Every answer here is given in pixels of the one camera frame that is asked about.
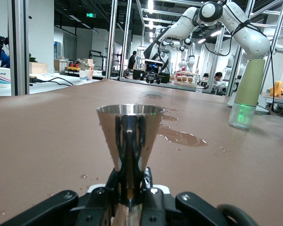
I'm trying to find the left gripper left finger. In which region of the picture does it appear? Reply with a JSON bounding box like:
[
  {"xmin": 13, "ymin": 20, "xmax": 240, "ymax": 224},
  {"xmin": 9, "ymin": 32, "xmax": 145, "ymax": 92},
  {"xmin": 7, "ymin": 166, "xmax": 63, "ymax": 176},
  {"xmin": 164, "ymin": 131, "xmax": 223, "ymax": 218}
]
[{"xmin": 0, "ymin": 168, "xmax": 121, "ymax": 226}]

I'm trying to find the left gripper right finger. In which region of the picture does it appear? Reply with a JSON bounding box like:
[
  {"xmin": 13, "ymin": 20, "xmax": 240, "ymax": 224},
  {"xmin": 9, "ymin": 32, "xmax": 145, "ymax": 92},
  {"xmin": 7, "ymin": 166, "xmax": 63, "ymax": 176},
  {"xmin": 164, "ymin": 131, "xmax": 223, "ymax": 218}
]
[{"xmin": 141, "ymin": 166, "xmax": 228, "ymax": 226}]

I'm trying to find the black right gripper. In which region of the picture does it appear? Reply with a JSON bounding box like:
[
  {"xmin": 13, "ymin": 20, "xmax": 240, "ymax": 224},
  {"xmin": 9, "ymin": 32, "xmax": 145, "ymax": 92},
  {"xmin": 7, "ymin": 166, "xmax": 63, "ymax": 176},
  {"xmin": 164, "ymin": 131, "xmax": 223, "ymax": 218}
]
[{"xmin": 143, "ymin": 65, "xmax": 163, "ymax": 85}]

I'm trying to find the small glass cup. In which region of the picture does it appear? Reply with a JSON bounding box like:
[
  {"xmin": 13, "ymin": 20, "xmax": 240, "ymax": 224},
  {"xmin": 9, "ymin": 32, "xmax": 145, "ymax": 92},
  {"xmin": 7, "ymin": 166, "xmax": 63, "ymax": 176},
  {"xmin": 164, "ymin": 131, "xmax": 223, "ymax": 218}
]
[{"xmin": 96, "ymin": 104, "xmax": 166, "ymax": 226}]

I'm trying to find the pale green shaker bottle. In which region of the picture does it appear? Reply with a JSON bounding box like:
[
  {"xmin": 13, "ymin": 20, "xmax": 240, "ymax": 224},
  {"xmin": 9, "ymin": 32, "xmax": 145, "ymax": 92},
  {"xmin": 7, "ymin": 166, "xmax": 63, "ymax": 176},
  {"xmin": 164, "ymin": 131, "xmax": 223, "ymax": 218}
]
[{"xmin": 228, "ymin": 58, "xmax": 266, "ymax": 130}]

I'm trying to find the striped paper cup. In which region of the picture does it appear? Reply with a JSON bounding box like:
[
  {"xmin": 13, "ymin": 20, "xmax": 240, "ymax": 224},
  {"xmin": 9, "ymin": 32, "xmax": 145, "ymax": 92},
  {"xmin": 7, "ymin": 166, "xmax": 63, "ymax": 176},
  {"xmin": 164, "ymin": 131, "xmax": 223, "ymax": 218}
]
[{"xmin": 0, "ymin": 67, "xmax": 11, "ymax": 89}]

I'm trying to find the standing person black shirt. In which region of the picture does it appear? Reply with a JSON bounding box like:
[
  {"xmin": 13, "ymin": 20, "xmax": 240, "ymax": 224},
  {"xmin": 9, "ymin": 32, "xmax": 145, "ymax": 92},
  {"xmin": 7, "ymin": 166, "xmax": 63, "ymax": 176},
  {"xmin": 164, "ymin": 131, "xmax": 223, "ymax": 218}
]
[{"xmin": 127, "ymin": 50, "xmax": 138, "ymax": 72}]

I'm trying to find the crate of orange bread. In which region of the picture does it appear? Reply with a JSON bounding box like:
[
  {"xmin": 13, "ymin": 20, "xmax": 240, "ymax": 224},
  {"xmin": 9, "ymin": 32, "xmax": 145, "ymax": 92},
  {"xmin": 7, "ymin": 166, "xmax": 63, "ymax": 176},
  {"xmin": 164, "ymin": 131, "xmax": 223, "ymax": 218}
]
[{"xmin": 174, "ymin": 70, "xmax": 197, "ymax": 84}]

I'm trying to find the brown table mat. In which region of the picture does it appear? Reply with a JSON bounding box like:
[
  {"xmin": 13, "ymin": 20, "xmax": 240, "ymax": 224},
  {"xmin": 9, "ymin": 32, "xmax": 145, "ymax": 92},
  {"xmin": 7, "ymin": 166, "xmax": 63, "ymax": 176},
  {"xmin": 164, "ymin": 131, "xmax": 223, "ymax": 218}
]
[{"xmin": 0, "ymin": 79, "xmax": 283, "ymax": 226}]

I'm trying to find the yellow plush toy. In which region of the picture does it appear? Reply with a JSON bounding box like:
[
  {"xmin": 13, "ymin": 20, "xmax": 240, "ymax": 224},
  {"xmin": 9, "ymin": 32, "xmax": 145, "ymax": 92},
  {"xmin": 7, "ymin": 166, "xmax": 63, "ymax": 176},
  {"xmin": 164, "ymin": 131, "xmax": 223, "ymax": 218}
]
[{"xmin": 268, "ymin": 81, "xmax": 283, "ymax": 97}]

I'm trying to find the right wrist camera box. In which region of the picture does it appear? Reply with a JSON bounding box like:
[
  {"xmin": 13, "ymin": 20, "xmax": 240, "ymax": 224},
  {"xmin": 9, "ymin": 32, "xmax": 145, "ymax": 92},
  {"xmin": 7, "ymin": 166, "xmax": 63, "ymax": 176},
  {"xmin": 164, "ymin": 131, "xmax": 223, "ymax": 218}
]
[{"xmin": 144, "ymin": 59, "xmax": 163, "ymax": 67}]

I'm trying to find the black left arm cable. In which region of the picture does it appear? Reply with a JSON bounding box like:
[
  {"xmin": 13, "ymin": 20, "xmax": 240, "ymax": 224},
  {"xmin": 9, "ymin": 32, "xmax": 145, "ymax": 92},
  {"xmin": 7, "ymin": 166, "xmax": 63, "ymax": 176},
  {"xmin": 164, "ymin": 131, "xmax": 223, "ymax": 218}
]
[{"xmin": 216, "ymin": 203, "xmax": 259, "ymax": 226}]

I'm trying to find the aluminium frame post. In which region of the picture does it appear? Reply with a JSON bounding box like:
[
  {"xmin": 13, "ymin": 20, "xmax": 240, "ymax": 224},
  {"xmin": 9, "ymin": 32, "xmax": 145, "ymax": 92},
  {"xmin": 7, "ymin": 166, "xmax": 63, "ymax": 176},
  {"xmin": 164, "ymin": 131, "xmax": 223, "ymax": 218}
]
[{"xmin": 7, "ymin": 0, "xmax": 30, "ymax": 96}]

